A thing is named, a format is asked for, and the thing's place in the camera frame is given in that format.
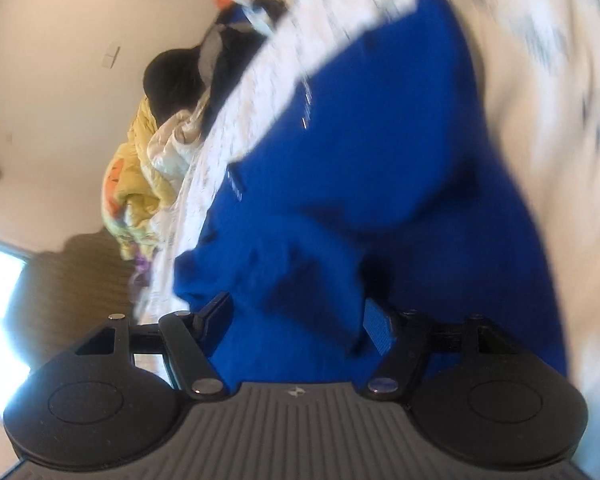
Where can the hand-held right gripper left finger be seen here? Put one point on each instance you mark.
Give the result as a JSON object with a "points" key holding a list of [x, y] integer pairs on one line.
{"points": [[216, 317]]}

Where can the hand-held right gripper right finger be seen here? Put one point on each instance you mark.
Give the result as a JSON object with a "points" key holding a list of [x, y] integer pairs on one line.
{"points": [[376, 327]]}

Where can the blue knit sweater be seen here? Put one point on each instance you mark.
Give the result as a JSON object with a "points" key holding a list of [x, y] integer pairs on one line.
{"points": [[355, 185]]}

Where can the dark grey clothes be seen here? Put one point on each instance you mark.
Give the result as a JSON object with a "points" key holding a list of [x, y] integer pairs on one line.
{"points": [[230, 60]]}

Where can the yellow blanket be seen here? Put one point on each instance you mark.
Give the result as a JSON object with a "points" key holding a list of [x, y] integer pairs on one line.
{"points": [[135, 180]]}

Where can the white quilted jacket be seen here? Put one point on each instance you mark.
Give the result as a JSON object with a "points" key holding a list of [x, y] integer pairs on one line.
{"points": [[170, 150]]}

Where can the black cushion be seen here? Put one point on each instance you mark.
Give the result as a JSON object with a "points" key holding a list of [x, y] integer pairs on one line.
{"points": [[172, 80]]}

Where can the white script-printed bedsheet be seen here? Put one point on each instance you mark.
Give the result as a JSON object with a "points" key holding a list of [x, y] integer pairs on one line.
{"points": [[530, 110]]}

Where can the white wall switch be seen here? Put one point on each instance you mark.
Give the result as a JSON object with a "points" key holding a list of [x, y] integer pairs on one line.
{"points": [[111, 56]]}

